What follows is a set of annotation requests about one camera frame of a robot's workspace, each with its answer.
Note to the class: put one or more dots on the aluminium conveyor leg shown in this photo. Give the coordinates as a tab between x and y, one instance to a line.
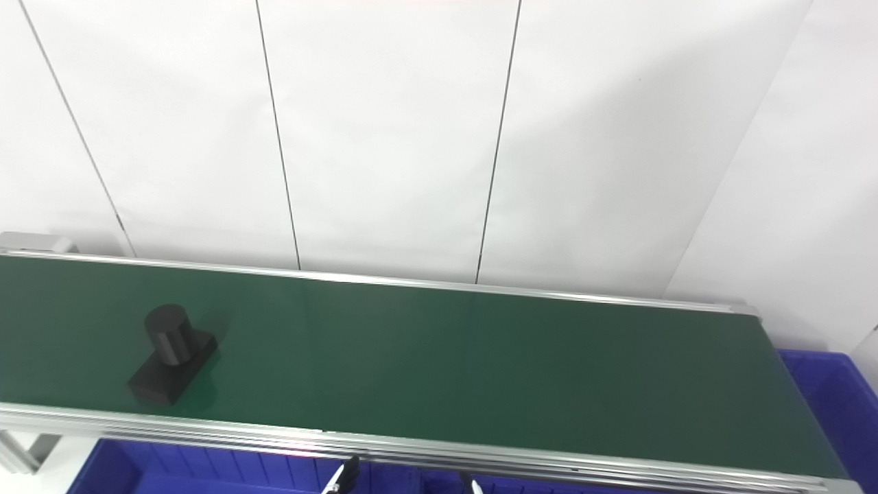
24	449

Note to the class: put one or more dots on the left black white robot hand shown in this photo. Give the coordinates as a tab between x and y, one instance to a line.
343	480

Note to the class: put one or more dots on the grey conveyor motor housing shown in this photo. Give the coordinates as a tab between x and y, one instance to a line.
34	242

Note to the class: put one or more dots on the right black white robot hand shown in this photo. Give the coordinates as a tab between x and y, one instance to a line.
471	486

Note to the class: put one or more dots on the blue plastic bin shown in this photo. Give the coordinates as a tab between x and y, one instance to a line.
837	405
171	473

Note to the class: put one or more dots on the green conveyor belt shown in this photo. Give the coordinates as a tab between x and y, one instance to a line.
206	429
480	363

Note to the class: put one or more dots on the black cylinder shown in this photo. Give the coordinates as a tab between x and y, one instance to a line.
171	350

